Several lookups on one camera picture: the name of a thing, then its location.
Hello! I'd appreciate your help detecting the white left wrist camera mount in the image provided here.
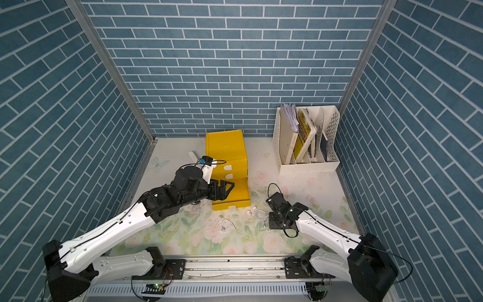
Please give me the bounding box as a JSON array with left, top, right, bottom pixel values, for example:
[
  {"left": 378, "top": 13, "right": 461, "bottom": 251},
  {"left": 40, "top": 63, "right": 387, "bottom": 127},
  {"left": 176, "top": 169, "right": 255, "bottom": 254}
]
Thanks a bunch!
[{"left": 196, "top": 156, "right": 218, "bottom": 184}]

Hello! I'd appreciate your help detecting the small white rectangular device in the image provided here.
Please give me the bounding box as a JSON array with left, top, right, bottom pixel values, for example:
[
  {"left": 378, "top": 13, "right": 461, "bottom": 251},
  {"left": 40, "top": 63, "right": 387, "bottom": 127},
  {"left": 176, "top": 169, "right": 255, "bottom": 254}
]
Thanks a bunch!
[{"left": 188, "top": 151, "right": 199, "bottom": 163}]

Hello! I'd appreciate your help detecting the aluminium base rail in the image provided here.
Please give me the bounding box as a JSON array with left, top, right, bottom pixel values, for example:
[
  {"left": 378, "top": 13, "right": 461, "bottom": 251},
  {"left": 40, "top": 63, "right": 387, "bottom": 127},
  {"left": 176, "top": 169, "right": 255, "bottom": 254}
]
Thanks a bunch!
[{"left": 76, "top": 249, "right": 355, "bottom": 301}]

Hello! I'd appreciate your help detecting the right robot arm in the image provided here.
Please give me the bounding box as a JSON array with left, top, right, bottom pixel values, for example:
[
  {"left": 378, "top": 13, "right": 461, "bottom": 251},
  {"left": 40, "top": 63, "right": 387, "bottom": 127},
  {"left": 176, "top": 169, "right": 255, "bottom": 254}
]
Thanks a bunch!
[{"left": 266, "top": 192, "right": 400, "bottom": 301}]

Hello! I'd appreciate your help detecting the white perforated file organizer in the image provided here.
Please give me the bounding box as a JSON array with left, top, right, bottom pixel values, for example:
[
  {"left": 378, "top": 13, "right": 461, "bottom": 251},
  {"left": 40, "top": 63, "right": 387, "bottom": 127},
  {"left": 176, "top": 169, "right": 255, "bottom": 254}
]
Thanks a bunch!
[{"left": 272, "top": 104, "right": 340, "bottom": 174}]

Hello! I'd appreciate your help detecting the yellow covered book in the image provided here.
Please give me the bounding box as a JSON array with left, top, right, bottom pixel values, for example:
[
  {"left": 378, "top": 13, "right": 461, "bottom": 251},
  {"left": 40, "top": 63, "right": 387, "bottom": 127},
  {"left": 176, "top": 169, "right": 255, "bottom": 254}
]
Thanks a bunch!
[{"left": 293, "top": 108, "right": 317, "bottom": 163}]

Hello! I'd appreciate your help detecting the yellow drawer cabinet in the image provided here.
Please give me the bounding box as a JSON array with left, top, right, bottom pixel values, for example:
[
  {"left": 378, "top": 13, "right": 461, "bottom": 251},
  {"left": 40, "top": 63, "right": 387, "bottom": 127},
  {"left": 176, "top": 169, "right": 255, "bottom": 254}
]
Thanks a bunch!
[{"left": 206, "top": 130, "right": 251, "bottom": 211}]

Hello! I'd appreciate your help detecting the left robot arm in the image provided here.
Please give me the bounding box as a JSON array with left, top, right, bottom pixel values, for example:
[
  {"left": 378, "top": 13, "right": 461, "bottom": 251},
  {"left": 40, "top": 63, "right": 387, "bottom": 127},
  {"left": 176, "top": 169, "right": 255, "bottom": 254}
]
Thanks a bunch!
[{"left": 42, "top": 164, "right": 235, "bottom": 301}]

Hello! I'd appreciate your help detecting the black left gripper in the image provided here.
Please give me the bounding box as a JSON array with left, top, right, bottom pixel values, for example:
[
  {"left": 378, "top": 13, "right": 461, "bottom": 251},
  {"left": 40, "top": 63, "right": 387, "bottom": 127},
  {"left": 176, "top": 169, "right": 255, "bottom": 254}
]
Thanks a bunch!
[{"left": 179, "top": 177, "right": 236, "bottom": 207}]

